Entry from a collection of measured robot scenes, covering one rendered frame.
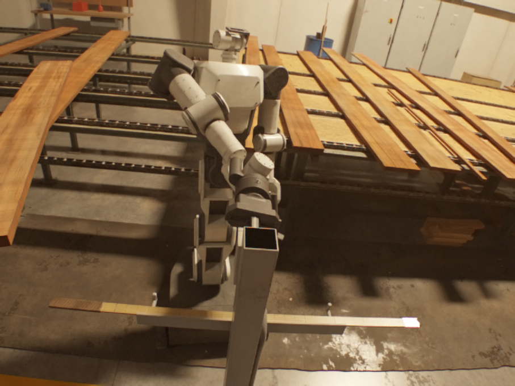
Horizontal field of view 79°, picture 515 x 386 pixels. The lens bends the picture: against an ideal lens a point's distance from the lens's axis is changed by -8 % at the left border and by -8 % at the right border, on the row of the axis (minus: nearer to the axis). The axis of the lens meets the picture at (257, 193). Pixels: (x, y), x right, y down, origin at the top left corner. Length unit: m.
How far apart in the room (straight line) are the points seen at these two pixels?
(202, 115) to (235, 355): 0.65
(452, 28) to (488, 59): 1.79
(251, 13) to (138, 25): 2.49
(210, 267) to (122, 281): 0.69
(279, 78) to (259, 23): 6.65
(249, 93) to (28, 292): 1.77
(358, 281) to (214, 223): 1.29
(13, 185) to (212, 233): 0.85
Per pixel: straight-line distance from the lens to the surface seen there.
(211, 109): 1.02
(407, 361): 2.23
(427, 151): 2.50
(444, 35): 8.60
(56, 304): 0.92
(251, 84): 1.29
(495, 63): 10.27
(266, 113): 1.44
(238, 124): 1.30
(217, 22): 7.41
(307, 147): 2.03
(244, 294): 0.65
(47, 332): 2.16
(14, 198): 1.48
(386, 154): 2.22
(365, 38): 7.90
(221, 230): 1.58
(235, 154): 0.96
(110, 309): 0.88
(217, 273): 1.83
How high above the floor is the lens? 1.69
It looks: 33 degrees down
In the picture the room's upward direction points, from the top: 9 degrees clockwise
